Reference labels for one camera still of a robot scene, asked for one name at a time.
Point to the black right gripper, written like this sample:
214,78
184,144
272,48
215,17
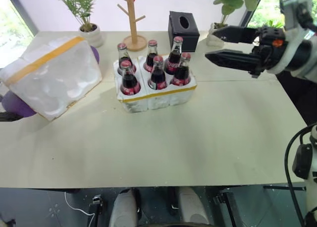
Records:
271,50

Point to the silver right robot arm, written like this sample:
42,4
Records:
308,72

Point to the black tissue box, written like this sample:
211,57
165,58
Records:
183,36

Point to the glass cola bottle red cap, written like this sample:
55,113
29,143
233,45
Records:
129,82
173,60
123,56
151,59
182,75
157,76

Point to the white foam crate yellow tape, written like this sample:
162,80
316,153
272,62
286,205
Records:
158,101

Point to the white foam box yellow tape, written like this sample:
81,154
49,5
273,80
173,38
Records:
49,76

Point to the broad-leaf plant in white pot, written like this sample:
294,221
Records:
218,39

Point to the wooden mug tree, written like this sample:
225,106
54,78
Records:
132,26

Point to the palm plant in white pot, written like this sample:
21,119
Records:
90,34

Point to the grey rounded shape under table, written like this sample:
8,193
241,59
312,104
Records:
193,207
123,209

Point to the black table leg bracket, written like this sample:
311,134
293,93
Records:
97,209
226,204

